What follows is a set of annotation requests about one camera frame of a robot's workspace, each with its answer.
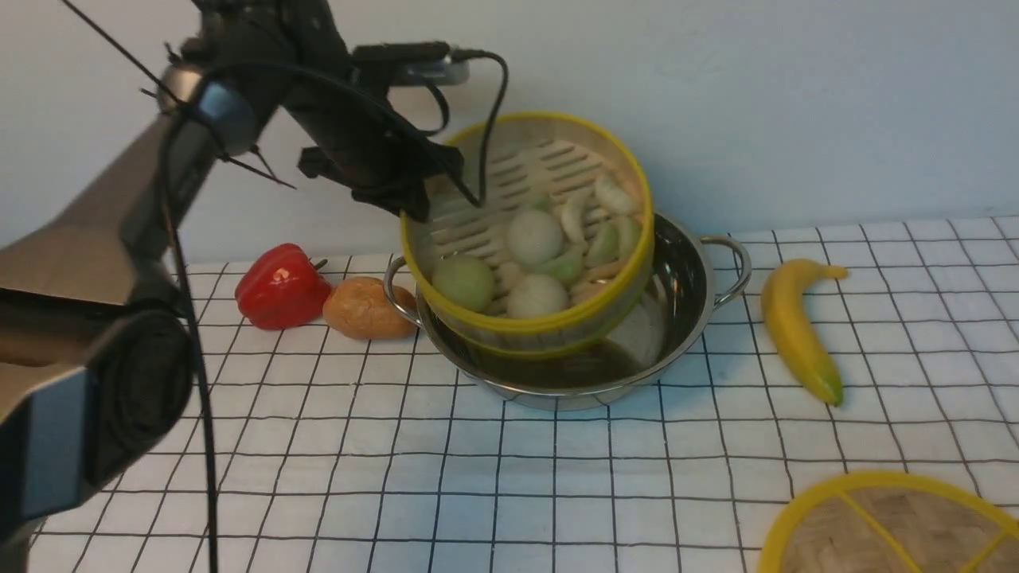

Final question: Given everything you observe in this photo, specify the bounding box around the green round bun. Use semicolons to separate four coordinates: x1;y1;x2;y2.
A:
431;254;498;313

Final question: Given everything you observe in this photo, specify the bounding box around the yellow rimmed bamboo steamer lid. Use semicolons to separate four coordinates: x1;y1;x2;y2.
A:
757;472;1018;572

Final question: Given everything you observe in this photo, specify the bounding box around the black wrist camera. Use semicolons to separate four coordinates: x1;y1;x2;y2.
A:
352;41;470;88

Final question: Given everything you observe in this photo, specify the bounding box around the black camera cable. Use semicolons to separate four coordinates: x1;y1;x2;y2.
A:
414;48;510;209

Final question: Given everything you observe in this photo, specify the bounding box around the yellow banana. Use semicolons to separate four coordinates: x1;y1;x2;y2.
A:
760;258;849;407

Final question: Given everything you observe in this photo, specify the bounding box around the small white dumpling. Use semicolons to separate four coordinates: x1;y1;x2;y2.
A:
558;189;592;244

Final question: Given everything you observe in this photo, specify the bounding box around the white round bun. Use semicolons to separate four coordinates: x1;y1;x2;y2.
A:
506;209;564;266
506;275;571;320

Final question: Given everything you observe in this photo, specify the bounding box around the green white dumpling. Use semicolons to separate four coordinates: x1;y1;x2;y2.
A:
614;216;642;262

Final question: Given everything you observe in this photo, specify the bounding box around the pale green dumpling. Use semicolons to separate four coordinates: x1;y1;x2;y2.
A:
584;221;619;269

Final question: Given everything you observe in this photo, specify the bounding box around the stainless steel pot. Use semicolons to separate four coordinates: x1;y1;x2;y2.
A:
382;214;753;412

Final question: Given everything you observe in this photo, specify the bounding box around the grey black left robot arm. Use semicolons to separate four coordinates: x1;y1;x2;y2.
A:
2;1;468;572

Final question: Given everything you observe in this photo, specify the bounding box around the red bell pepper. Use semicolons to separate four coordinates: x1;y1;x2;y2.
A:
234;243;332;331

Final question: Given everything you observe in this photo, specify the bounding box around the brown bread roll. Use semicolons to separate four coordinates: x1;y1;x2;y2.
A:
322;276;417;341

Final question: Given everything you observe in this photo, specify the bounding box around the yellow rimmed bamboo steamer basket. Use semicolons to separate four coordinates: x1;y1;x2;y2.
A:
400;112;653;357

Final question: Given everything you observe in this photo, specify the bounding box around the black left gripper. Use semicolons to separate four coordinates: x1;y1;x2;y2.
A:
283;76;463;222

